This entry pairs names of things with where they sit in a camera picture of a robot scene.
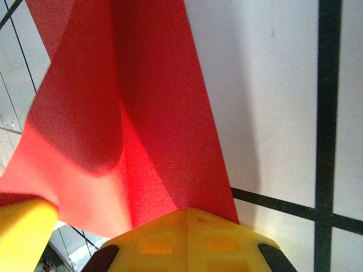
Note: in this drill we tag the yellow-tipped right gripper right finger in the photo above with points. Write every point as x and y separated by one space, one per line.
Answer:
227 249

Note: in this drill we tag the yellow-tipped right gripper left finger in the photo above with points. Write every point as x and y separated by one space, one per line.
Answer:
153 249

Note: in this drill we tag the white grid mat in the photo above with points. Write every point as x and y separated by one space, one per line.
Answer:
269 113

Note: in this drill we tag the red cloth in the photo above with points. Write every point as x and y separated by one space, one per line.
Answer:
85 85

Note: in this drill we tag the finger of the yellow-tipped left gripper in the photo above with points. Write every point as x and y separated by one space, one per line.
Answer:
22 235

